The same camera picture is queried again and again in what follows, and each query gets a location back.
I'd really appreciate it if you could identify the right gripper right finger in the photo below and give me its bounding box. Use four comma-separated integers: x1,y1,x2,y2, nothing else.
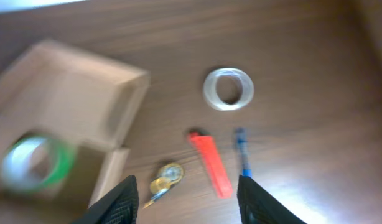
237,175,305,224

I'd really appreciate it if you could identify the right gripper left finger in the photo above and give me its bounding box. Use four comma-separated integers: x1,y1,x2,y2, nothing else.
72,175,139,224

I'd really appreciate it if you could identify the yellow black correction tape dispenser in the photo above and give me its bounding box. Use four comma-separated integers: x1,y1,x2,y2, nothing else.
143,162,185,208

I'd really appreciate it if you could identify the orange utility knife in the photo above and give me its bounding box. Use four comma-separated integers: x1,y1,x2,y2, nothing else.
188,129,233,198

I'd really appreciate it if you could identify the green tape roll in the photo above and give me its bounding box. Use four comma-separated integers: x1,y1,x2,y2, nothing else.
0,135,75,192

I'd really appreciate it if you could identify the brown cardboard box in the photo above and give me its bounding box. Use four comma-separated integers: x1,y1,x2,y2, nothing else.
0,39,151,200

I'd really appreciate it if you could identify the beige masking tape roll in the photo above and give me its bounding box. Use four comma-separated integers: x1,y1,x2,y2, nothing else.
203,68,254,111

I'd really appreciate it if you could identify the blue pen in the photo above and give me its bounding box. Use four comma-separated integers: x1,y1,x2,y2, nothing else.
235,128,252,177

